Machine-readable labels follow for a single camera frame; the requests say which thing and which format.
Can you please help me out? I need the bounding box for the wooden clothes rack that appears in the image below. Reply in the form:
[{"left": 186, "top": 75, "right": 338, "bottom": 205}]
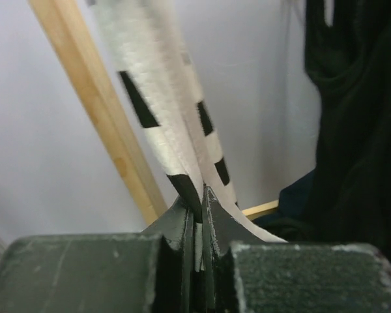
[{"left": 31, "top": 1, "right": 276, "bottom": 222}]

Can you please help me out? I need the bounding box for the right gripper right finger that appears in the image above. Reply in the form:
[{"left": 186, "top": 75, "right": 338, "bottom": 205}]
[{"left": 203, "top": 187, "right": 391, "bottom": 312}]

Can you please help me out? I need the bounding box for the black white striped tank top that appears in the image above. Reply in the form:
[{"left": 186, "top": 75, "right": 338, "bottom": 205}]
[{"left": 93, "top": 1, "right": 280, "bottom": 271}]

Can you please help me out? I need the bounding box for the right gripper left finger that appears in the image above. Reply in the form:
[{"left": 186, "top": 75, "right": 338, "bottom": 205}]
[{"left": 0, "top": 200, "right": 194, "bottom": 312}]

